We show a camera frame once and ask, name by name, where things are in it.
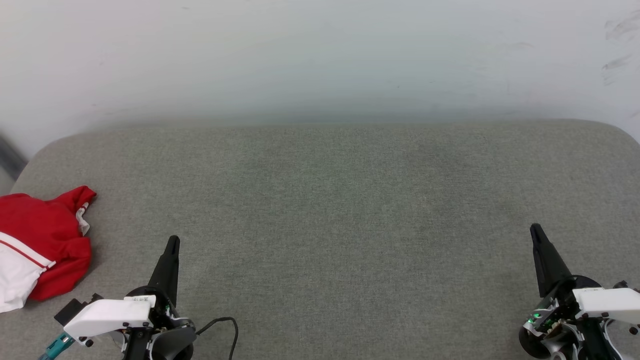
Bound teal cable connector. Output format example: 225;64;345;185
38;332;76;360

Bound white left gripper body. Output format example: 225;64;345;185
63;285;197;352

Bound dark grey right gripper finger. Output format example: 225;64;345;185
530;223;557;298
535;223;574;289

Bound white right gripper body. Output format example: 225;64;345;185
522;275;640;337

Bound grey fabric sofa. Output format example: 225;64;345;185
0;119;640;360

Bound red and white jersey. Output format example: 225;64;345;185
0;185;97;314

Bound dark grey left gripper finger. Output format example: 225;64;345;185
147;235;175;301
165;237;181;307

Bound thin black cable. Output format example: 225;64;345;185
194;317;239;360

